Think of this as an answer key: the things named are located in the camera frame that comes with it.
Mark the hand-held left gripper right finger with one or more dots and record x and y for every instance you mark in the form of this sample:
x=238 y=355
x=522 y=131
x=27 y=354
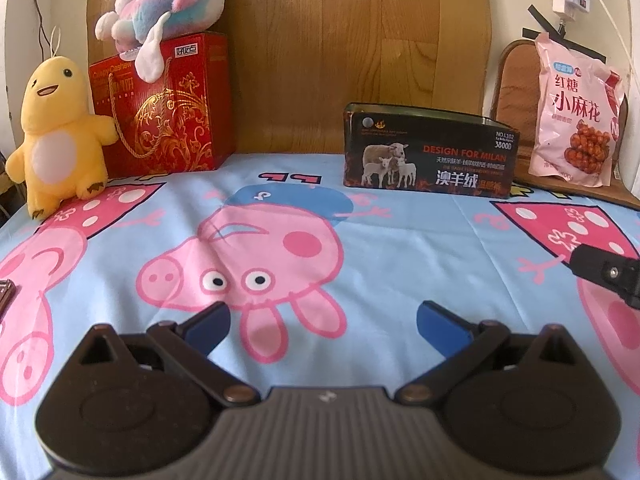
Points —
x=442 y=327

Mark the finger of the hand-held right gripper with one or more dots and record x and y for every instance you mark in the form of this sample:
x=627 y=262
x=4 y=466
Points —
x=607 y=272

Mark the white wall adapter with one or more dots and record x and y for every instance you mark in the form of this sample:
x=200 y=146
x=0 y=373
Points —
x=572 y=2

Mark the yellow plush duck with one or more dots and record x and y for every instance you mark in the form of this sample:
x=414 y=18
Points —
x=55 y=130

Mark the brown seat cushion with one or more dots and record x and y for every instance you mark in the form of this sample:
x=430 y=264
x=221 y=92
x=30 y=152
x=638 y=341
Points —
x=515 y=90

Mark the black tape strips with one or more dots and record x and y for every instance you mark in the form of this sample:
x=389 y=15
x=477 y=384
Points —
x=537 y=15

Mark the red gift bag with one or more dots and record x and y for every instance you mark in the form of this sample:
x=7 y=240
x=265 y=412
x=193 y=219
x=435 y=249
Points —
x=185 y=115

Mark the pig printed blue blanket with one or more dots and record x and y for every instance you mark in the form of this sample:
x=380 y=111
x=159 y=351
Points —
x=375 y=260

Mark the small brown object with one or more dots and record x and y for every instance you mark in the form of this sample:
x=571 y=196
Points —
x=6 y=297

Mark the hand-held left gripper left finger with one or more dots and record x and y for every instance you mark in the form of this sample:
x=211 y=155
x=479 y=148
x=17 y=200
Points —
x=207 y=327

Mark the pastel plush toy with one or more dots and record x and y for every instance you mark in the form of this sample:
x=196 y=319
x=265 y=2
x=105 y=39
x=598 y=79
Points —
x=170 y=0

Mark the wooden headboard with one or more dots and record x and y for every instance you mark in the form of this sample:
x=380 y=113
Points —
x=325 y=50

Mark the black tin box sheep print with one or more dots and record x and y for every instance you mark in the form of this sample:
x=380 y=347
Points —
x=450 y=160

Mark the pink snack bag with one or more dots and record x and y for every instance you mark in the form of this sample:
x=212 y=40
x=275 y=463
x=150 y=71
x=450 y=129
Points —
x=575 y=110

